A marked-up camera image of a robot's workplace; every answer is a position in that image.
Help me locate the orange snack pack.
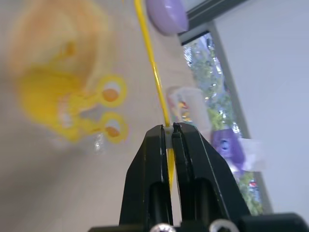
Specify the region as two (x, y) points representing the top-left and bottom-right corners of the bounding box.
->
(13, 2), (102, 73)

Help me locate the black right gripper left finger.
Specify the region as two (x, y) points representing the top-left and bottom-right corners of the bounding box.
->
(118, 125), (174, 227)

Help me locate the purple rounded snack pack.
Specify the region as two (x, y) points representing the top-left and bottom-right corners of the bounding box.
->
(145, 0), (189, 36)

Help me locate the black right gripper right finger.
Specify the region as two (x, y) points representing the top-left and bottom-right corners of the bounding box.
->
(171, 122), (251, 227)

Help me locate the grey window frame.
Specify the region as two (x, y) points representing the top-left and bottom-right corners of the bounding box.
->
(178, 0), (275, 216)

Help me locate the white red snack pack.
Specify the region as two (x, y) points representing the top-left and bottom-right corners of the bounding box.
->
(166, 86), (211, 136)

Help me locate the clear plastic bag yellow zip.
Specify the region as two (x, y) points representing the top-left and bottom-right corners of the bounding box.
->
(0, 0), (178, 232)

